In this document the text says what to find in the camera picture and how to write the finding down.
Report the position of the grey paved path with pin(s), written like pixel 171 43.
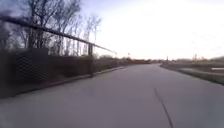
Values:
pixel 113 100

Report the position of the row of bare trees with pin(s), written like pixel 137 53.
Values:
pixel 53 30

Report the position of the grass verge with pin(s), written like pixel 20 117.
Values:
pixel 200 71

